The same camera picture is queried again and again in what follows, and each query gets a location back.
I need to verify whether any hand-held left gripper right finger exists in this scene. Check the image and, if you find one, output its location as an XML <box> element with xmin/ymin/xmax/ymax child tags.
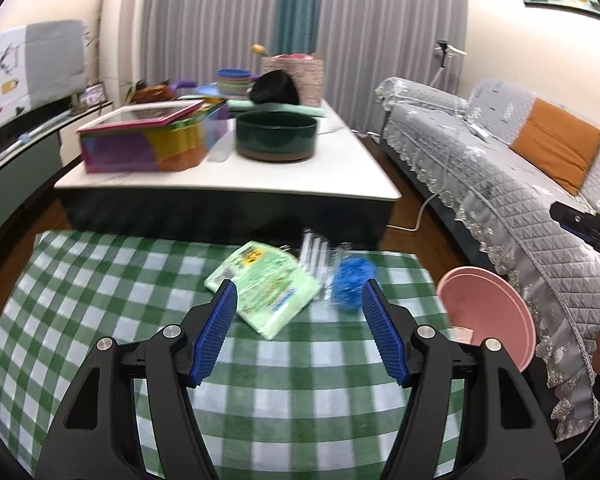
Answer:
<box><xmin>361</xmin><ymin>279</ymin><xmax>566</xmax><ymax>480</ymax></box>

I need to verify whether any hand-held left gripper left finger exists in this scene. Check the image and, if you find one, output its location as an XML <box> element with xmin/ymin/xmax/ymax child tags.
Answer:
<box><xmin>35</xmin><ymin>279</ymin><xmax>239</xmax><ymax>480</ymax></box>

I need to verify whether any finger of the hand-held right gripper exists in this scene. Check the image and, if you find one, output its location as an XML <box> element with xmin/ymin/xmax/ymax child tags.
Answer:
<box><xmin>550</xmin><ymin>201</ymin><xmax>600</xmax><ymax>226</ymax></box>
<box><xmin>562</xmin><ymin>222</ymin><xmax>600</xmax><ymax>261</ymax></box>

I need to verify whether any green wet wipes packet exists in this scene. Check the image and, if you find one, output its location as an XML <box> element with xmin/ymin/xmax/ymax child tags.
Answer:
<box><xmin>204</xmin><ymin>241</ymin><xmax>321</xmax><ymax>341</ymax></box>

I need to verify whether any pink plastic basin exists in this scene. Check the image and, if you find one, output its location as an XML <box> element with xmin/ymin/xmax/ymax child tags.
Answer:
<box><xmin>436</xmin><ymin>266</ymin><xmax>537</xmax><ymax>373</ymax></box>

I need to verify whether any clear plastic bubble tray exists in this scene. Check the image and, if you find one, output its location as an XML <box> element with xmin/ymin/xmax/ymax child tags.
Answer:
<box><xmin>297</xmin><ymin>227</ymin><xmax>353</xmax><ymax>301</ymax></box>

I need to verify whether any blue mesh scrubber ball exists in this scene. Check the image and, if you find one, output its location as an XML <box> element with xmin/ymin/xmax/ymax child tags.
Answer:
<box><xmin>332</xmin><ymin>255</ymin><xmax>378</xmax><ymax>313</ymax></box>

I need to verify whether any grey quilted sofa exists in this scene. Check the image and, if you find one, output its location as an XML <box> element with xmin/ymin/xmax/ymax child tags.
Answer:
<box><xmin>375</xmin><ymin>77</ymin><xmax>600</xmax><ymax>443</ymax></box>

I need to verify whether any orange cushion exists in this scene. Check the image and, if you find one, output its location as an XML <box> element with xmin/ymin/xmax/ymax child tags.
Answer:
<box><xmin>509</xmin><ymin>98</ymin><xmax>600</xmax><ymax>196</ymax></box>

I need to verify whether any green checked tablecloth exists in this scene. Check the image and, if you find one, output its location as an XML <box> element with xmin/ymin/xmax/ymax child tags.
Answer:
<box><xmin>0</xmin><ymin>230</ymin><xmax>473</xmax><ymax>480</ymax></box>

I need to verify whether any grey patterned cushion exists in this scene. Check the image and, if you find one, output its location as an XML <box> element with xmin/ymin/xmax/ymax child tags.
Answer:
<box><xmin>467</xmin><ymin>79</ymin><xmax>538</xmax><ymax>141</ymax></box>

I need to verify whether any white coffee table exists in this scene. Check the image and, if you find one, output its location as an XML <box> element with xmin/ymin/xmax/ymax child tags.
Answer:
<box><xmin>54</xmin><ymin>100</ymin><xmax>402</xmax><ymax>253</ymax></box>

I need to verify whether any colourful storage box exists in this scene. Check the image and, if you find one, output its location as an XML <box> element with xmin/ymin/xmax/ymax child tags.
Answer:
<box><xmin>77</xmin><ymin>102</ymin><xmax>231</xmax><ymax>173</ymax></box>

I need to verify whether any dark green bowl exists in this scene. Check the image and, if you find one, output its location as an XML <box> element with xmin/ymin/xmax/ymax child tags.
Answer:
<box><xmin>235</xmin><ymin>111</ymin><xmax>318</xmax><ymax>162</ymax></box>

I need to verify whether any clip phone holder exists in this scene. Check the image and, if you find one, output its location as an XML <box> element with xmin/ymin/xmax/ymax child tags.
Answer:
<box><xmin>434</xmin><ymin>40</ymin><xmax>468</xmax><ymax>68</ymax></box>

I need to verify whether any pink box lid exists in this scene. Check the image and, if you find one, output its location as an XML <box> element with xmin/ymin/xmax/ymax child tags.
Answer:
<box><xmin>76</xmin><ymin>99</ymin><xmax>206</xmax><ymax>133</ymax></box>

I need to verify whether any brown ornament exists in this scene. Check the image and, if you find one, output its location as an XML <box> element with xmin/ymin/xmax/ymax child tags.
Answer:
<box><xmin>130</xmin><ymin>82</ymin><xmax>178</xmax><ymax>103</ymax></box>

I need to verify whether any stack of coloured bowls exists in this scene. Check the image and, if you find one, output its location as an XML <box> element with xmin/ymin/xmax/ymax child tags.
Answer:
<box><xmin>216</xmin><ymin>68</ymin><xmax>253</xmax><ymax>97</ymax></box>

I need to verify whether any black bowl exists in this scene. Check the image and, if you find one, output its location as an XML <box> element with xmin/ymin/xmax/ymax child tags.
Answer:
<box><xmin>249</xmin><ymin>69</ymin><xmax>301</xmax><ymax>106</ymax></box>

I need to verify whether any television cabinet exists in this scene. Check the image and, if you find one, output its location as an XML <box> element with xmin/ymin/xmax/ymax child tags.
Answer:
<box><xmin>0</xmin><ymin>102</ymin><xmax>116</xmax><ymax>226</ymax></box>

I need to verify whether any pink patterned basket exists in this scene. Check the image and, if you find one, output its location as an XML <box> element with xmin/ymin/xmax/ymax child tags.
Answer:
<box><xmin>260</xmin><ymin>51</ymin><xmax>325</xmax><ymax>107</ymax></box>

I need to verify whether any grey curtain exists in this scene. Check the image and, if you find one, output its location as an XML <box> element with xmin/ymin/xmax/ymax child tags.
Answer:
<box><xmin>140</xmin><ymin>0</ymin><xmax>286</xmax><ymax>96</ymax></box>
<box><xmin>316</xmin><ymin>0</ymin><xmax>468</xmax><ymax>133</ymax></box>

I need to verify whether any dry twig decoration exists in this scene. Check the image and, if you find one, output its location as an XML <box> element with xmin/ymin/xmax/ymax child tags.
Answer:
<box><xmin>82</xmin><ymin>10</ymin><xmax>131</xmax><ymax>91</ymax></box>

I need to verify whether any television with grey cover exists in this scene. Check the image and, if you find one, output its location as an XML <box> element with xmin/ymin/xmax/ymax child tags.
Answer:
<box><xmin>0</xmin><ymin>20</ymin><xmax>88</xmax><ymax>133</ymax></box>

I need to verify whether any white standing air conditioner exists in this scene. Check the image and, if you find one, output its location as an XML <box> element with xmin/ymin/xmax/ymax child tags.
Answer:
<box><xmin>121</xmin><ymin>0</ymin><xmax>146</xmax><ymax>83</ymax></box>

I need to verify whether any teal curtain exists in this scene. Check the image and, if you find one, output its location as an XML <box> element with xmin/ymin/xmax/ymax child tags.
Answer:
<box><xmin>272</xmin><ymin>0</ymin><xmax>323</xmax><ymax>56</ymax></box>

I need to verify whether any white floor cable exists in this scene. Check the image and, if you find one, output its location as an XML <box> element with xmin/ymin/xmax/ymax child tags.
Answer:
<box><xmin>385</xmin><ymin>192</ymin><xmax>441</xmax><ymax>233</ymax></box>

